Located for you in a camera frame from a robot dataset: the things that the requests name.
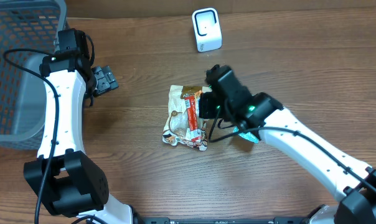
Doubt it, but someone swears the red stick snack packet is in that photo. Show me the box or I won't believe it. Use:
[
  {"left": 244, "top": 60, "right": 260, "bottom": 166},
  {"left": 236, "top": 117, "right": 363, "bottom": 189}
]
[{"left": 184, "top": 95, "right": 202, "bottom": 142}]

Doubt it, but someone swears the beige pet treat bag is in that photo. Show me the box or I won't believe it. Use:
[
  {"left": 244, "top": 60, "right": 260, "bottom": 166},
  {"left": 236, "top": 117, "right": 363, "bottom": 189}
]
[{"left": 162, "top": 85, "right": 210, "bottom": 151}]

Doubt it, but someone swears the teal orange snack packet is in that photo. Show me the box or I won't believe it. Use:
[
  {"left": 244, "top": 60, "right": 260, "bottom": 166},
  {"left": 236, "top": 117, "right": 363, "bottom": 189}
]
[{"left": 238, "top": 132, "right": 259, "bottom": 144}]

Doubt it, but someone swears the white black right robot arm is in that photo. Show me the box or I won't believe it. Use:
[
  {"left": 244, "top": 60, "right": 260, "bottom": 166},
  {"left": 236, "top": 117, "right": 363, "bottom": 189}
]
[{"left": 199, "top": 92, "right": 376, "bottom": 224}]

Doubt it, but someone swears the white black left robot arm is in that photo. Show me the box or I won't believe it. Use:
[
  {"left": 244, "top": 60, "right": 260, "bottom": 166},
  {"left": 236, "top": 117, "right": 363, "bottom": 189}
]
[{"left": 24, "top": 52, "right": 143, "bottom": 224}]

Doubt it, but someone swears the white barcode scanner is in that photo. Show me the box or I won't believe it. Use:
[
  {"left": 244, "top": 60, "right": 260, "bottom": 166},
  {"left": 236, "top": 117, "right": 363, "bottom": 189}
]
[{"left": 192, "top": 7, "right": 222, "bottom": 52}]

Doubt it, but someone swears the grey plastic mesh basket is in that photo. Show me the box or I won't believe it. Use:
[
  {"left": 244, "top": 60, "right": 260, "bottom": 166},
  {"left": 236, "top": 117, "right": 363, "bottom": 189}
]
[{"left": 0, "top": 0, "right": 68, "bottom": 150}]

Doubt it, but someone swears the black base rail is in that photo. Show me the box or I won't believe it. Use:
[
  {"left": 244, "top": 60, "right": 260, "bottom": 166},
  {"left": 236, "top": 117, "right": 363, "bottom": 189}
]
[{"left": 143, "top": 217, "right": 306, "bottom": 224}]

